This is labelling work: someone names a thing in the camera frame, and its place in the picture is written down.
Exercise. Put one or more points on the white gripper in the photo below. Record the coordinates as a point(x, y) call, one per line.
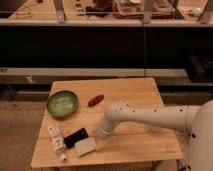
point(104, 129)

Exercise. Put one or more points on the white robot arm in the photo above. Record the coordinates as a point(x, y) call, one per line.
point(196, 120)

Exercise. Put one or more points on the black rectangular block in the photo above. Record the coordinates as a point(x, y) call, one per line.
point(75, 137)

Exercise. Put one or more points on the white tube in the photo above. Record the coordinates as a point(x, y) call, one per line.
point(57, 141)

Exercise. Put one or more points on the red sausage toy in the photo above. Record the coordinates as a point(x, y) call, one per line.
point(94, 101)

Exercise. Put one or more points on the green bowl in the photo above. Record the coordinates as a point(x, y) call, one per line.
point(62, 103)

